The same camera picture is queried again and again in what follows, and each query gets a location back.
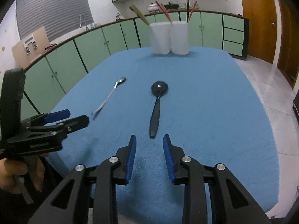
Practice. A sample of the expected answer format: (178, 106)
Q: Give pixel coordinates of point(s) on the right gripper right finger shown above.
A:
(230, 201)

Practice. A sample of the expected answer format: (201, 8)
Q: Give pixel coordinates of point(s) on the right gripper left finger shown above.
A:
(69, 202)

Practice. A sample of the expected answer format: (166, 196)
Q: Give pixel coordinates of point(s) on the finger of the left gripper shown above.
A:
(45, 118)
(71, 125)

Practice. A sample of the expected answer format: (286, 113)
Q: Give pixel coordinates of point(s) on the silver metal spoon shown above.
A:
(95, 113)

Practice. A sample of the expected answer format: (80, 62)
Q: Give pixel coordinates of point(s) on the black plastic spoon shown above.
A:
(159, 88)

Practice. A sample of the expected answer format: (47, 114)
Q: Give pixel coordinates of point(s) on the plain wooden chopstick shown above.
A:
(140, 15)

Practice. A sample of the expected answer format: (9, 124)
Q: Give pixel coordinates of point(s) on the red patterned chopstick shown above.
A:
(166, 13)
(159, 5)

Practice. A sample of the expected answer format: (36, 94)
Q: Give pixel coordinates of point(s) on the red floral wooden chopstick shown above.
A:
(192, 10)

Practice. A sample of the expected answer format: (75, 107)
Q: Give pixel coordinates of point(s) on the black chopstick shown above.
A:
(187, 7)

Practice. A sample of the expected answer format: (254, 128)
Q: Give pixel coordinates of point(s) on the green lower kitchen cabinets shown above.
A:
(52, 75)

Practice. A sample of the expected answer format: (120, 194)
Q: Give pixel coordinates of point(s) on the chrome kitchen faucet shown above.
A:
(83, 22)

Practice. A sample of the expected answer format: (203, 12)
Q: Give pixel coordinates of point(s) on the person's left hand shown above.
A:
(12, 168)

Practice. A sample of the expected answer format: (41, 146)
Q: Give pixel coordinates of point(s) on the pink cloth on counter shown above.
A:
(50, 47)

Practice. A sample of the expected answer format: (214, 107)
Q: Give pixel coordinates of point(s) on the wooden board with scale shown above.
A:
(30, 48)

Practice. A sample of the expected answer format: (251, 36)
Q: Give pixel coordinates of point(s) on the blue table cloth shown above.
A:
(210, 110)

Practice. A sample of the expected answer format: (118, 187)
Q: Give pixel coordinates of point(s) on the grey window blind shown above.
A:
(57, 16)

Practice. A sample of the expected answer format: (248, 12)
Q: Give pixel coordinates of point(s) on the black glass cabinet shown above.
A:
(296, 106)

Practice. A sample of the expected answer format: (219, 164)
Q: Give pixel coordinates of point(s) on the white double utensil holder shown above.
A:
(166, 37)

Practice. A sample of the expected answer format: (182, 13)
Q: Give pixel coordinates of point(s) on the white cooking pot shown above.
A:
(153, 8)

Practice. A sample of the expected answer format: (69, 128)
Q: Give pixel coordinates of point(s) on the black wok on stove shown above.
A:
(170, 6)

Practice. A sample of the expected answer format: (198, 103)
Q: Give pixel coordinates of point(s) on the brown wooden door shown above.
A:
(262, 28)

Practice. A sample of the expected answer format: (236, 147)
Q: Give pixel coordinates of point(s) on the open wooden doorway frame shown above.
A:
(288, 57)

